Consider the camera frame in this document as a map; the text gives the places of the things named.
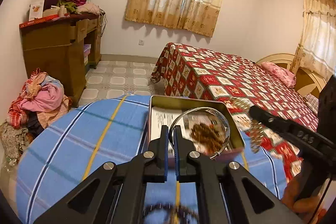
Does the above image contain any pink pillow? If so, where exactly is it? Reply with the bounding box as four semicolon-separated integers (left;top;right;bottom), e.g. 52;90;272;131
261;61;296;88

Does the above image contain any clothes pile on desk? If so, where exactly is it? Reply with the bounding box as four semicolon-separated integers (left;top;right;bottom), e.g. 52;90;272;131
43;0;100;15

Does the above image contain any silver bangle ring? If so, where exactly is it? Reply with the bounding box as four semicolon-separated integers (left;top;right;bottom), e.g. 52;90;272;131
168;106;231;160

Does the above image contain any pink metal tin box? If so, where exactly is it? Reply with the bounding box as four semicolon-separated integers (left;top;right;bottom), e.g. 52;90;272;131
147;96;245;162

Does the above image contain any white pearl necklace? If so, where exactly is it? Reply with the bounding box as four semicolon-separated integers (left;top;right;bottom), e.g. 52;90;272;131
228;97;267;154

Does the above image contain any red book on desk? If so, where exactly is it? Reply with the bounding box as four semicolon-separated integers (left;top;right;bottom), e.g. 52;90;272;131
19;14;59;29

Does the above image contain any cream wooden headboard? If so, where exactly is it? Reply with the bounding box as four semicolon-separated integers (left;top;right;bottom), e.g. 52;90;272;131
257;53;326;98

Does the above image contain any beige side curtain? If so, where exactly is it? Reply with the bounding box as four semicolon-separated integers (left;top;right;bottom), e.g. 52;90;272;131
290;0;336;81

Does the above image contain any brown seed bead necklace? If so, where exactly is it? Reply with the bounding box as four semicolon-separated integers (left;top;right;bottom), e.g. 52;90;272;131
190;122;225;155

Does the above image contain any paper leaflet in tin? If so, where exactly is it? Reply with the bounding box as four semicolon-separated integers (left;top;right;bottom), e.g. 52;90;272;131
149;107;230;155

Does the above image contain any wooden desk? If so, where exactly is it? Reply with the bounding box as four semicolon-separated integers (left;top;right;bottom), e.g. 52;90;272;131
20;14;101;107

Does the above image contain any red patchwork bedspread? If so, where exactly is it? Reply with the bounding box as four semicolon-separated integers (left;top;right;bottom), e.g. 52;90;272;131
150;42;320;183

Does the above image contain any striped pillow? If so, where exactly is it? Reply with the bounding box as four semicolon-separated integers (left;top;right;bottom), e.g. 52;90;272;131
304;94;319;115

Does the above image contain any white product box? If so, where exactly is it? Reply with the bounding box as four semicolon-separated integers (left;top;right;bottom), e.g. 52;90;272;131
29;0;45;21

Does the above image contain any clothes pile on floor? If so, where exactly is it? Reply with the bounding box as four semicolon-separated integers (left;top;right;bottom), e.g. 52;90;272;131
1;69;72;167

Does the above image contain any blue plaid tablecloth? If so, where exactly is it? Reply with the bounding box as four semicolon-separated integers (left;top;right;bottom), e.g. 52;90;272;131
15;93;288;224

